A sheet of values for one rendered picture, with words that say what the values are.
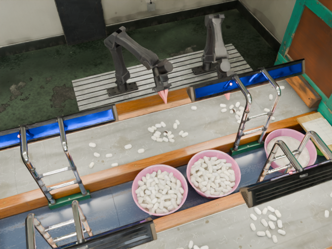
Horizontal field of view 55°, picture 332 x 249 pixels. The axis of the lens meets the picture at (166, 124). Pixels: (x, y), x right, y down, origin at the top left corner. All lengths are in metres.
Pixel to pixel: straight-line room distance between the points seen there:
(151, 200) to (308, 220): 0.73
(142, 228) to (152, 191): 0.48
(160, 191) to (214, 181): 0.27
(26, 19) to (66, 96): 0.91
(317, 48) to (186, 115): 0.80
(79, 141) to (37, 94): 1.49
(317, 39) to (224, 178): 0.91
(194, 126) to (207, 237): 0.63
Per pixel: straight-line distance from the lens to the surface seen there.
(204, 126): 1.81
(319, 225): 1.66
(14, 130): 1.45
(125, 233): 1.11
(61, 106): 3.04
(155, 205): 1.54
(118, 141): 1.75
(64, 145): 1.32
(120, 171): 1.61
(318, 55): 1.97
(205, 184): 1.61
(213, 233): 1.51
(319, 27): 1.94
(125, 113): 1.84
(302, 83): 2.03
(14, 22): 3.59
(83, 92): 2.13
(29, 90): 3.29
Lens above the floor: 2.14
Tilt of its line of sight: 51 degrees down
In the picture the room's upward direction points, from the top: straight up
